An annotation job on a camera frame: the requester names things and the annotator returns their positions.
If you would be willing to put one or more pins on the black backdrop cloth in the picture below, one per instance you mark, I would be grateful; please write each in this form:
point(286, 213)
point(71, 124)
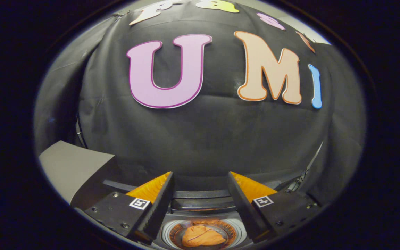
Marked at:
point(203, 139)

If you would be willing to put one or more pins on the dark cabinet with beige door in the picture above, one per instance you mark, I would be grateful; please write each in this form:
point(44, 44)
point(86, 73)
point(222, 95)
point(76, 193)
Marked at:
point(71, 166)

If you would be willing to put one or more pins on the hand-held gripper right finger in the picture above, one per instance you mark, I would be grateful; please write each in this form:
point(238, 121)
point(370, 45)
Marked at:
point(243, 205)

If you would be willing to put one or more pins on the orange shirt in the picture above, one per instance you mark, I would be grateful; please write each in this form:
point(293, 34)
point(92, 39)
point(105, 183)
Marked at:
point(203, 236)

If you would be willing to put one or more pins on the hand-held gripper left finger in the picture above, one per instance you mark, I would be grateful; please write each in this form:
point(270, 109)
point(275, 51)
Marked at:
point(160, 205)

